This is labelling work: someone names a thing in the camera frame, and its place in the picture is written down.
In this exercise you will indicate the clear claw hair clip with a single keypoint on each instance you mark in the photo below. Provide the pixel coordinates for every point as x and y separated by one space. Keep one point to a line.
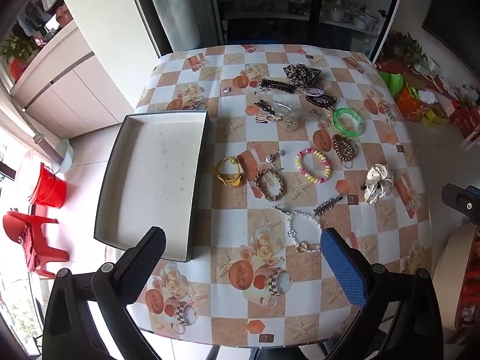
288 120

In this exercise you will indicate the orange bag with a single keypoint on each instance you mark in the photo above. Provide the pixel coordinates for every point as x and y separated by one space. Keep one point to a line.
407 103

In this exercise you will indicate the red gift boxes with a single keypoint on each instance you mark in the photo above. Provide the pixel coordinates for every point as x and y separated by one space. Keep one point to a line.
465 120

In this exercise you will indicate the hanging clothes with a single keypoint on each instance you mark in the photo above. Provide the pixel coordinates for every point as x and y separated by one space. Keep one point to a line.
37 3

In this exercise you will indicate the checkered floral tablecloth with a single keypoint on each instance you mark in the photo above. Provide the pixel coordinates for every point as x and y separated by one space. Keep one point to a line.
232 137

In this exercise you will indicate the potted plant in red pot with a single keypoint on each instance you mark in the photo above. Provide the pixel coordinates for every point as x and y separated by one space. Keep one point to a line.
17 54

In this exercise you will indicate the green translucent bangle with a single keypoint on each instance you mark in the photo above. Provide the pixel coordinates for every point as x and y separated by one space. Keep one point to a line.
335 123

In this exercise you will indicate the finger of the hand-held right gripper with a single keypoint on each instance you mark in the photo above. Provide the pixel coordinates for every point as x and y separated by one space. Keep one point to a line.
459 200

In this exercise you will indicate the translucent plastic tub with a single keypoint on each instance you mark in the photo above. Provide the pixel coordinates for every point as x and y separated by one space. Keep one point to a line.
26 172

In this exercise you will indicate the black braided hair barrette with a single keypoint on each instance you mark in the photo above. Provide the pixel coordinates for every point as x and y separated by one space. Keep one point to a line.
275 85

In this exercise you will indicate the green plastic bag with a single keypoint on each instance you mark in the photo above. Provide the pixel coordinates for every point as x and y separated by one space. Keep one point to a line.
392 82

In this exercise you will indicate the shallow grey cardboard box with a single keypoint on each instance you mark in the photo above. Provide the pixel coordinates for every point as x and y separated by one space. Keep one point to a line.
150 180

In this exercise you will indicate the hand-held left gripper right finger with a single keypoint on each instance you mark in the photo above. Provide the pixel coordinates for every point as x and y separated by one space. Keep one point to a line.
345 266

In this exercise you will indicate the white purple hair clip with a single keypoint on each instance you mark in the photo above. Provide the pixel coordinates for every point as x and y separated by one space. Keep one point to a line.
313 91

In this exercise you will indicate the light blue basin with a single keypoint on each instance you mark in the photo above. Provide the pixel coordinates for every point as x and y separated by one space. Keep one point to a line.
64 157

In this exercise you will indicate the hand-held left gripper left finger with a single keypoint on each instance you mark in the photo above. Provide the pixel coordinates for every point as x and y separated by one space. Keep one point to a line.
146 262

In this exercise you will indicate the white low cabinet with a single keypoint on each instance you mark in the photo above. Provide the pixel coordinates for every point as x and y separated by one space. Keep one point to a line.
75 93

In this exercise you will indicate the red plastic bucket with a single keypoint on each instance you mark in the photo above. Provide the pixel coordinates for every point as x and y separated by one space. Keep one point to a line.
47 187

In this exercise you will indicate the artificial flower plant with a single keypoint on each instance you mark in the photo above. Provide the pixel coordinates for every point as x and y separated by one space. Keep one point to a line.
405 48

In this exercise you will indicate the glass display cabinet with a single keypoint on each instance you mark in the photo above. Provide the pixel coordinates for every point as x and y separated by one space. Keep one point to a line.
262 0

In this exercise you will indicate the dark framed board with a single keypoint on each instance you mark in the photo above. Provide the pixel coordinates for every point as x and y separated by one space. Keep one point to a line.
457 3

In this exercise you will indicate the black claw hair clip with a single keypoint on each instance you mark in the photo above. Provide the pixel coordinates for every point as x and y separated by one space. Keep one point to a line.
326 207

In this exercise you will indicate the cream polka dot scrunchie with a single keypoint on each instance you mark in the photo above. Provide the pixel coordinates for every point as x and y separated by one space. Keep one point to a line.
377 183

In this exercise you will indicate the beige round box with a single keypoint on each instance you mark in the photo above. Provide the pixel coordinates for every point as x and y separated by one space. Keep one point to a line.
450 262

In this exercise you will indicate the red plastic stool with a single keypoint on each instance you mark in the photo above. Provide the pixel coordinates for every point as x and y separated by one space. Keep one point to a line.
30 240

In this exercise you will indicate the black bow hair clip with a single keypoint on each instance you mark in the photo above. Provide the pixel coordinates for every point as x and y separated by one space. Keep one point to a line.
267 109

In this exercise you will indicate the leopard print scrunchie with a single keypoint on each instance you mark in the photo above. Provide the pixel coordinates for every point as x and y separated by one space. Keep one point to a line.
296 72

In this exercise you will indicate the small gold earring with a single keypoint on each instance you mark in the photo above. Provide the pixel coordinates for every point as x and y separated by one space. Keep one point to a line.
313 112

